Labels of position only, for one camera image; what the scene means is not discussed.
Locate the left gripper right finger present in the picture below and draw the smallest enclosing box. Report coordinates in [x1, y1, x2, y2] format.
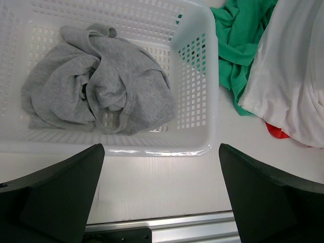
[219, 144, 323, 242]

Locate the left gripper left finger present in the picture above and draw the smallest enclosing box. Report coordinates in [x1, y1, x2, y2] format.
[1, 144, 105, 242]

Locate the grey tank top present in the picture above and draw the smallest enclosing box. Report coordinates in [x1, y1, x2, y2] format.
[21, 24, 177, 136]

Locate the red tank top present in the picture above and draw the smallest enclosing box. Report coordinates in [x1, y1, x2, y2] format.
[264, 121, 314, 148]

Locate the white tank top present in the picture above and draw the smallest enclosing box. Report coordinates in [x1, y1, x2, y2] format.
[239, 1, 323, 148]

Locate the green tank top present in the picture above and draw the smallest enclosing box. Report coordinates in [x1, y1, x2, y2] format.
[211, 1, 277, 116]

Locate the white plastic basket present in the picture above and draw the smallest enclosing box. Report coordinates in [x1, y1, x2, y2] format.
[1, 1, 219, 156]

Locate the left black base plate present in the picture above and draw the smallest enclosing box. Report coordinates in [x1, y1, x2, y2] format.
[82, 227, 152, 243]

